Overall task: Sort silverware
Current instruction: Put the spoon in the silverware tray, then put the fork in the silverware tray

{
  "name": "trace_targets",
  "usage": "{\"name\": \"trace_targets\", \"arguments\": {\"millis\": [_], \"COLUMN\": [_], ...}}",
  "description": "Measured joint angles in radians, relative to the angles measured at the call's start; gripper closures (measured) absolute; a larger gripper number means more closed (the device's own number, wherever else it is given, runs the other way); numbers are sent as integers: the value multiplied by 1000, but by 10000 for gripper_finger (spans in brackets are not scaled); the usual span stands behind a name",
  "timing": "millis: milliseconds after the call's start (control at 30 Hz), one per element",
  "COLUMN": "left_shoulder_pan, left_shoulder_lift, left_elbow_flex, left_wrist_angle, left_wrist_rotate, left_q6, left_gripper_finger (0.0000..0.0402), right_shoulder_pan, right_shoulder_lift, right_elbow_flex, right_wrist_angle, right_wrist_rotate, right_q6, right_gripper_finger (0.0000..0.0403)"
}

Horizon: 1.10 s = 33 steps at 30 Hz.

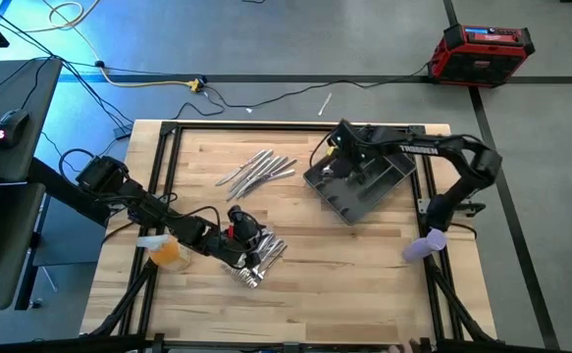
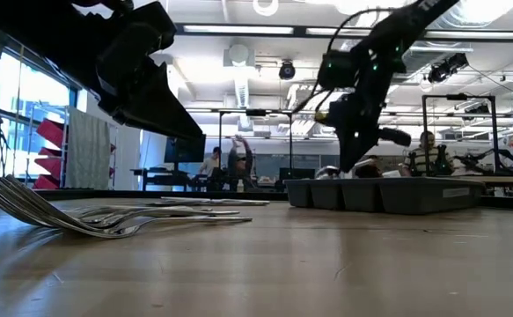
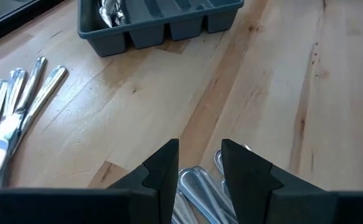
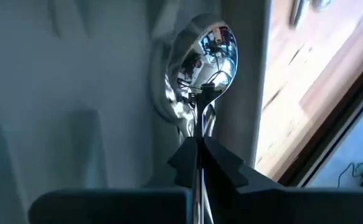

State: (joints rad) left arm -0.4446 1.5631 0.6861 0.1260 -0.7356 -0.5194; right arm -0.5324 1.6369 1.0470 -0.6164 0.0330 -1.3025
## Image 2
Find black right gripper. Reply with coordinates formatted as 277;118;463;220
325;93;384;173

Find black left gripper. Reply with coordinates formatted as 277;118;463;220
92;16;206;142

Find silver metal spoon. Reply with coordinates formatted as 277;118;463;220
316;165;341;180

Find silver metal fork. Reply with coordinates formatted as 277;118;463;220
0;174;213;229
0;174;195;225
0;173;242;235
0;173;229;232
0;174;185;221
0;175;253;240

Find silver metal table knife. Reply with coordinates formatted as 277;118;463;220
154;196;266;205
158;195;239;203

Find person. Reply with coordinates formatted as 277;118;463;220
226;134;256;191
403;130;456;178
197;146;223;191
355;154;384;179

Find black screen on stand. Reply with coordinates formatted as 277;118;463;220
164;134;208;165

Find black background table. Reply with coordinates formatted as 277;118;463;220
129;166;198;192

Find grey plastic cutlery tray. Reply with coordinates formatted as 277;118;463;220
283;174;487;216

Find white hanging sheet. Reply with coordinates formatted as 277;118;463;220
64;107;113;191

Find black ceiling dome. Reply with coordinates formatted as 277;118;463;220
278;60;297;82

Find ceiling light strip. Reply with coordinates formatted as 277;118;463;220
181;24;296;36
304;26;513;41

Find red shelf bins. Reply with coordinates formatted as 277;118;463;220
33;117;70;191

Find black ceiling spotlight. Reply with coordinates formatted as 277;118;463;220
426;52;471;85

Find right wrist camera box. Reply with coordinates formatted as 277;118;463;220
377;126;413;148

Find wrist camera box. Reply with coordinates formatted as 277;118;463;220
377;126;413;148
123;1;179;50

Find black neighbouring camera stand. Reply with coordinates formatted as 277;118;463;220
421;92;498;176
217;107;294;188

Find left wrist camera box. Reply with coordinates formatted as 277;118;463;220
123;1;179;50

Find black aluminium table frame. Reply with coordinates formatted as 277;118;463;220
0;188;513;210

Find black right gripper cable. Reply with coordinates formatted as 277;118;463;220
297;7;398;116

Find white ceiling ring fixture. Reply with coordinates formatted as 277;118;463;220
251;0;281;18

